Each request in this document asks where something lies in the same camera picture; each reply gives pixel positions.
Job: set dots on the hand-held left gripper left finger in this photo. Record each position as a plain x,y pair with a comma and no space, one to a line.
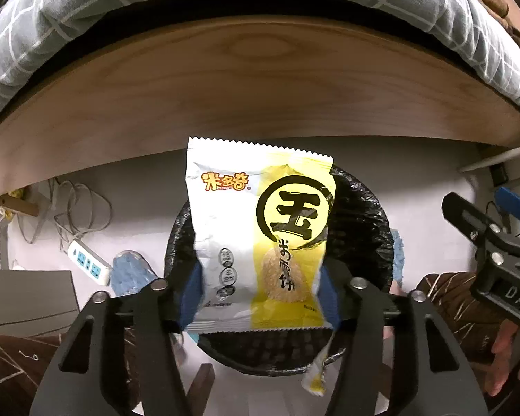
190,299

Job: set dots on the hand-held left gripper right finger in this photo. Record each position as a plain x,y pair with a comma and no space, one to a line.
329,297

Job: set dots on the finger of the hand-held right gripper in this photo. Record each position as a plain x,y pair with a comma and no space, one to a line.
468,214
515,206

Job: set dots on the trash bin with black bag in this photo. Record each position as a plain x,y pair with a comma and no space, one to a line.
364,225

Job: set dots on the white and yellow snack packet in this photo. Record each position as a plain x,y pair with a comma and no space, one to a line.
225,208

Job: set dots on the person's right hand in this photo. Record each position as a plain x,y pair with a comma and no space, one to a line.
505,340

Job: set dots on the black power adapter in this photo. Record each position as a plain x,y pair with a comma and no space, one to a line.
498,174

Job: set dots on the white board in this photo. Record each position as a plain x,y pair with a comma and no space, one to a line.
489,160

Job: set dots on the blue slipper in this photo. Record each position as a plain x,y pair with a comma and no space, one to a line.
398,255
132,268

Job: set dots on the person's right leg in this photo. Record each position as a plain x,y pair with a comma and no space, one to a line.
450,307

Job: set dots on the person's leg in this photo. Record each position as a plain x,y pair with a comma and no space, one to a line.
450,307
8,364

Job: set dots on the white power strip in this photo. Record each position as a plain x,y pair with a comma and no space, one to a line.
87,263

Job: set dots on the grey storage box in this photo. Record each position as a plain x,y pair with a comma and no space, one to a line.
26,294

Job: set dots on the person's left leg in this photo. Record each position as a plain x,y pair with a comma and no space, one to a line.
8,364

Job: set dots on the wooden bed frame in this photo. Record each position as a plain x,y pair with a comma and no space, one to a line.
242,73

